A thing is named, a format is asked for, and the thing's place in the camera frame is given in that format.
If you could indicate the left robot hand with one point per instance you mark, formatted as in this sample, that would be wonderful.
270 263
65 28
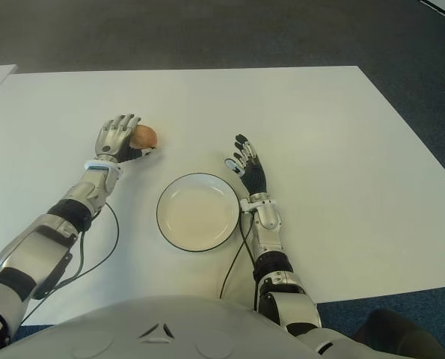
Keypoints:
111 140

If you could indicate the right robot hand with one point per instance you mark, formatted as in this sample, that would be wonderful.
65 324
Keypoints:
256 177

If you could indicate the red yellow apple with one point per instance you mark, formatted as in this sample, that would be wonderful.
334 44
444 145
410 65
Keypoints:
145 136

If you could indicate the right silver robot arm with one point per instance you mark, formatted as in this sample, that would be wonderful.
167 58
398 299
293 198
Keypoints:
267 217

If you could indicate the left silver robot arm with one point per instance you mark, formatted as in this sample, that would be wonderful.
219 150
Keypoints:
42 239

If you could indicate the white plate black rim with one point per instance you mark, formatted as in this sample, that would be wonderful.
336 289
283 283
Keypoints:
197 213

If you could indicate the grey robot torso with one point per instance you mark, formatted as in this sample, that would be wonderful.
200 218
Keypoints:
169 329

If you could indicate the dark brown rounded object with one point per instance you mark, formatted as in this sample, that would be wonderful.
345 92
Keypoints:
398 336

